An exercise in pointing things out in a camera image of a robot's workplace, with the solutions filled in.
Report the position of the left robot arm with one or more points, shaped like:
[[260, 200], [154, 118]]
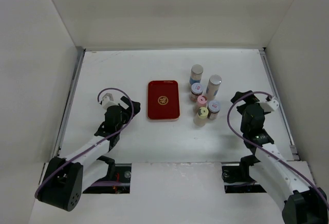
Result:
[[67, 178]]

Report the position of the yellow cap condiment bottle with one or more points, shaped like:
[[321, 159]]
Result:
[[201, 116]]

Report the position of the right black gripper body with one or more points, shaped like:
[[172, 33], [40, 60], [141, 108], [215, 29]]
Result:
[[243, 128]]

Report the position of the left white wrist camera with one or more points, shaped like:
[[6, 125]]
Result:
[[107, 101]]

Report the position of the red label jar rear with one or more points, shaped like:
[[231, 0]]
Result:
[[196, 91]]

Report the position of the pink cap condiment bottle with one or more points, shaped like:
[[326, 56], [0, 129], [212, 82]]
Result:
[[201, 101]]

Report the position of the tall silver cap spice bottle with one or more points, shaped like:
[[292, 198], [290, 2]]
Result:
[[213, 86]]

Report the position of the red label jar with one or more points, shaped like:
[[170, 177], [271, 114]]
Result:
[[196, 91], [214, 108]]

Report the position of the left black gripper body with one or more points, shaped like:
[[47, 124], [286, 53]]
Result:
[[125, 113]]

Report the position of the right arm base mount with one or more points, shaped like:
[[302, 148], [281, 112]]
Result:
[[236, 177]]

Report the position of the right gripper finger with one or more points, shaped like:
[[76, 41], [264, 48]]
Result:
[[241, 95], [252, 99]]

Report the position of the red label jar front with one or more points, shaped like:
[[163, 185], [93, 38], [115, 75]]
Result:
[[214, 108]]

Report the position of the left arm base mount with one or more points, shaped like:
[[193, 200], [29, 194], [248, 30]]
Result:
[[113, 177]]

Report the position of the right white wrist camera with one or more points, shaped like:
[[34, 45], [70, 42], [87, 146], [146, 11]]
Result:
[[270, 105]]

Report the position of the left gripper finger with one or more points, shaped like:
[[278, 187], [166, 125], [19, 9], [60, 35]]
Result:
[[136, 108], [124, 102]]

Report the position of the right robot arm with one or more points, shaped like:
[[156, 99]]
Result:
[[298, 199]]

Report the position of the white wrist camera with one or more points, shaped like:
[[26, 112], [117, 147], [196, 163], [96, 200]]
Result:
[[107, 101], [270, 105]]

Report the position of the blue label silver cap bottle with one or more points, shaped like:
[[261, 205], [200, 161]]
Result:
[[196, 74]]

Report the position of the red lacquer tray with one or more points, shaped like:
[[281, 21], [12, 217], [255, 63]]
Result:
[[163, 100]]

